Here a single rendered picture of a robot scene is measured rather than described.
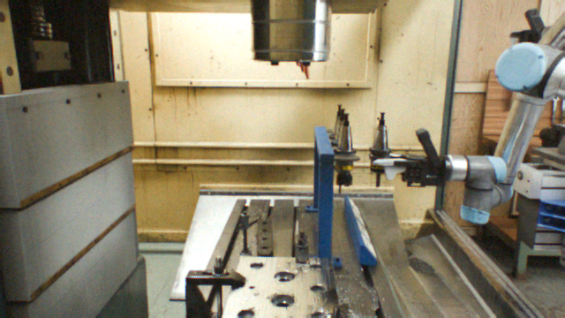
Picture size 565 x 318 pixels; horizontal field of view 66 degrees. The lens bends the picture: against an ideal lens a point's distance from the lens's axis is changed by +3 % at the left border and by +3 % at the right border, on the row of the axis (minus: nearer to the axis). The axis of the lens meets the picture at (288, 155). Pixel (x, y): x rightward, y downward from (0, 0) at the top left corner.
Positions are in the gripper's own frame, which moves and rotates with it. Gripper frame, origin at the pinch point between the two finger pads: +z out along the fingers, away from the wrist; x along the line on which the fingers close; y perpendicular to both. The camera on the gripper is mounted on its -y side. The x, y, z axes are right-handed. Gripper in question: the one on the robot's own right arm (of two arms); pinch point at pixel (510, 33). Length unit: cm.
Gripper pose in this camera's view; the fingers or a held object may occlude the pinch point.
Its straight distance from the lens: 223.1
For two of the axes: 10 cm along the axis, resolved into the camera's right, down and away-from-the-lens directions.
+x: 9.6, -1.8, 2.0
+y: 1.2, 9.6, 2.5
